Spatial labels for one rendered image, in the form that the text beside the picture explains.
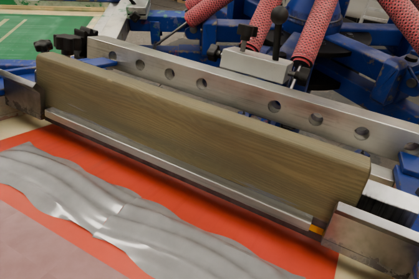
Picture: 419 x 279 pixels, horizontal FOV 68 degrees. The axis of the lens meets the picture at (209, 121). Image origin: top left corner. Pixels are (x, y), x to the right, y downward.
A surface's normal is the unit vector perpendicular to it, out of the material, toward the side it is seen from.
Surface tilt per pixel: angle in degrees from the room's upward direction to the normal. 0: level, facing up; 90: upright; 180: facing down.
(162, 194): 16
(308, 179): 74
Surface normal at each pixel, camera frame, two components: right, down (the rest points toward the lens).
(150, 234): 0.04, -0.57
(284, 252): 0.17, -0.91
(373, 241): -0.43, 0.29
